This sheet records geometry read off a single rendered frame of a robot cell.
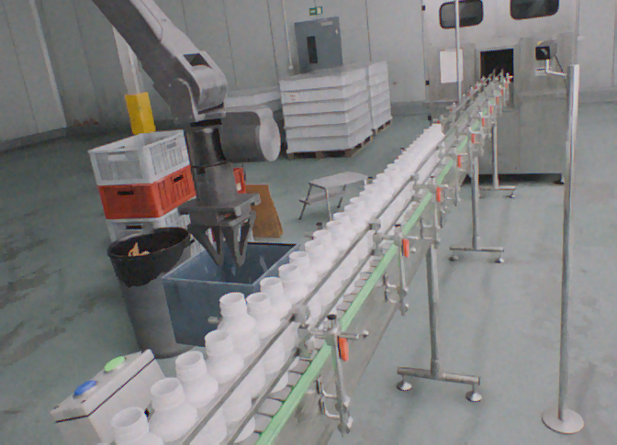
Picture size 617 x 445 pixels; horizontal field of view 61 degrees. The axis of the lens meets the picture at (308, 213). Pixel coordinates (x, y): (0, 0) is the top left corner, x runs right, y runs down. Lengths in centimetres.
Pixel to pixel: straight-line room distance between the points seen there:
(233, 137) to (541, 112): 490
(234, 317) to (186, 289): 78
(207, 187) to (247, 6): 1183
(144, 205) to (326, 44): 876
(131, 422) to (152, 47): 46
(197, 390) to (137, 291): 221
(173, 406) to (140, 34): 46
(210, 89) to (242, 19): 1187
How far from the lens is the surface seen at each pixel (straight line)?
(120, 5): 75
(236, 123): 68
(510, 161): 556
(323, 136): 760
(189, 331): 164
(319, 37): 1173
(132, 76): 1106
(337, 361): 93
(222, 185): 72
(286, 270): 97
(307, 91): 759
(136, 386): 85
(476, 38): 544
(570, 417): 248
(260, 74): 1244
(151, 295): 292
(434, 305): 231
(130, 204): 342
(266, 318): 86
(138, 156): 327
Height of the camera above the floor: 154
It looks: 17 degrees down
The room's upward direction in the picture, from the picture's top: 7 degrees counter-clockwise
